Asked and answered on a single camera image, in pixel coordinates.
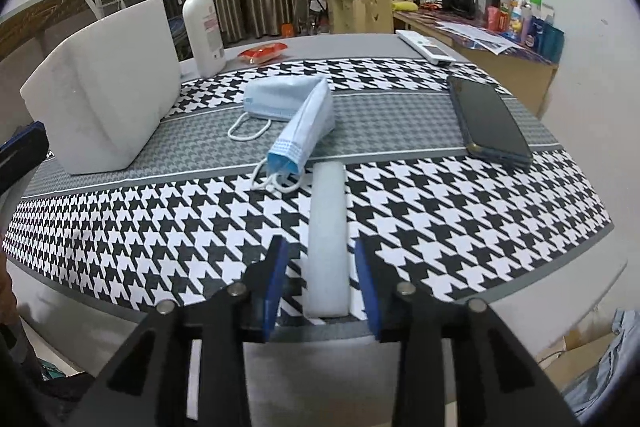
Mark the blue face mask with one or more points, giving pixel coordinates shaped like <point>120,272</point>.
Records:
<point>272,99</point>
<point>305,129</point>

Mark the black smartphone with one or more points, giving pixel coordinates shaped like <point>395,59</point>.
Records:
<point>487,119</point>

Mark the white foam block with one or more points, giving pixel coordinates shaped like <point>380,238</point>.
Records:
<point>100,97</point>

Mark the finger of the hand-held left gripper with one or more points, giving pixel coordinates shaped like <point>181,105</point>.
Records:
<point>22,152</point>

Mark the light wooden desk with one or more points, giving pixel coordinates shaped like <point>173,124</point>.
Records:
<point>345,12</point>

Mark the white metal bunk bed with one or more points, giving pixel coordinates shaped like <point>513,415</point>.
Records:
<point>60,2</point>

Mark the white printed papers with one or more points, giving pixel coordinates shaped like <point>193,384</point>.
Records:
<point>475,36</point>

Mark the row of toiletry bottles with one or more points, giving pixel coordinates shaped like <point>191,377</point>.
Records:
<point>525,22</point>

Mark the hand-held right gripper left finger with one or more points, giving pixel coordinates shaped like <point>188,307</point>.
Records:
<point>277,277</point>

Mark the yellow cloth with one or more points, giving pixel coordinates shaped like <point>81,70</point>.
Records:
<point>405,5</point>

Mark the red snack packet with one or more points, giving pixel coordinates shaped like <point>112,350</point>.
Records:
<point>262,53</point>

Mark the cardboard box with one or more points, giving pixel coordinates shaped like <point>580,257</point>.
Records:
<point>575,352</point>

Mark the orange container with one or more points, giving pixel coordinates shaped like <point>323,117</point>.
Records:
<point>287,31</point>

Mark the blue grey clothing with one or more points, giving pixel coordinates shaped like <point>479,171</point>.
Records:
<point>605,367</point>

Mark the houndstooth table mat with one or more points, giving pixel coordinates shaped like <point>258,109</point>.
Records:
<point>450,217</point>

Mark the white foam strip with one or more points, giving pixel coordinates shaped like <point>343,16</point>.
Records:
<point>327,232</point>

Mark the light wooden chair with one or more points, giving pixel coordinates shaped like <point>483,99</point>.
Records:
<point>379,12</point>

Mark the wooden desk with printed mat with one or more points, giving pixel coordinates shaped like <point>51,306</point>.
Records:
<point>520,72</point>

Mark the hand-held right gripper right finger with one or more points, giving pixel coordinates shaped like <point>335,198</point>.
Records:
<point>369,289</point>

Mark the white lotion bottle red pump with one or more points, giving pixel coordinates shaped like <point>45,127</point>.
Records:
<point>202,32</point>

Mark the white remote control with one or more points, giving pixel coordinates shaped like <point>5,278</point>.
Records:
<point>425,47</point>

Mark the black headphones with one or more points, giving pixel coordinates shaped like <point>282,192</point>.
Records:
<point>459,3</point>

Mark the black folding chair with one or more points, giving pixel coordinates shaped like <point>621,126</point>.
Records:
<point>312,9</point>

